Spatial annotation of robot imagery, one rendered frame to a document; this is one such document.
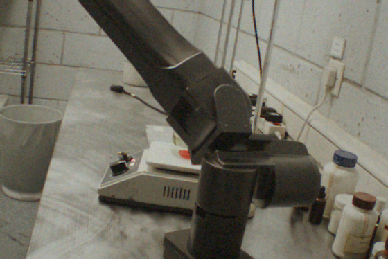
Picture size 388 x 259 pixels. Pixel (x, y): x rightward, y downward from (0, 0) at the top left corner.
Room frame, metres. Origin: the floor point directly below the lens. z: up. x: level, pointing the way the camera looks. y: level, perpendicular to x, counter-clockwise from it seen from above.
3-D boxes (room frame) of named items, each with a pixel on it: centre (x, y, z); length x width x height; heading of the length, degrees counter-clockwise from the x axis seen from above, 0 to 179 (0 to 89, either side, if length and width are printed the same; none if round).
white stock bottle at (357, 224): (0.74, -0.29, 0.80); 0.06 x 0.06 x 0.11
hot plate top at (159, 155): (0.86, 0.02, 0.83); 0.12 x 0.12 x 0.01; 2
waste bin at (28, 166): (2.30, 0.82, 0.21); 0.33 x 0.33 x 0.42
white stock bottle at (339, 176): (0.90, -0.29, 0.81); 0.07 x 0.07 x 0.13
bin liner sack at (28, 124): (2.30, 0.82, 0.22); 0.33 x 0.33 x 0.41
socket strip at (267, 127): (1.58, -0.19, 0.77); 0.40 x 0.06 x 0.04; 12
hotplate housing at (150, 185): (0.86, 0.04, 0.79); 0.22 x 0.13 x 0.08; 92
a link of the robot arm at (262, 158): (0.47, -0.05, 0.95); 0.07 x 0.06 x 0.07; 114
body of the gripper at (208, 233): (0.47, -0.04, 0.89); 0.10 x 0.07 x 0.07; 39
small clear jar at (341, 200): (0.82, -0.30, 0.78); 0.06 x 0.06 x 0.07
